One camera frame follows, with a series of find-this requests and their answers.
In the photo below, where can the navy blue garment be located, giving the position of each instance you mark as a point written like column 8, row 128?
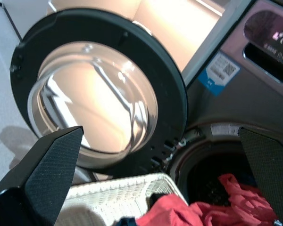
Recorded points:
column 127, row 222

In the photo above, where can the coral red garment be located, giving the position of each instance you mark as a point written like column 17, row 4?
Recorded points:
column 174, row 212

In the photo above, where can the black garment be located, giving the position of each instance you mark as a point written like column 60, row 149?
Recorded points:
column 155, row 199

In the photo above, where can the grey washing machine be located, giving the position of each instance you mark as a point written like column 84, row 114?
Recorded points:
column 226, row 106

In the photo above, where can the pale woven laundry basket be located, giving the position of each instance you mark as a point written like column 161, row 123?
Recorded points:
column 120, row 193

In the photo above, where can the white washer rim sticker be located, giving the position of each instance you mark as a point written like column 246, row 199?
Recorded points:
column 225, row 129

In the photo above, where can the blue white barcode sticker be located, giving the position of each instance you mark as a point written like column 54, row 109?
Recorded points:
column 212, row 82

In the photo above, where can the white cabinet side panel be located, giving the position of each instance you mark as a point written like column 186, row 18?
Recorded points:
column 217, row 35

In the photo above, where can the round glass washer door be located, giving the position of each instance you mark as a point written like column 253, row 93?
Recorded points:
column 96, row 30

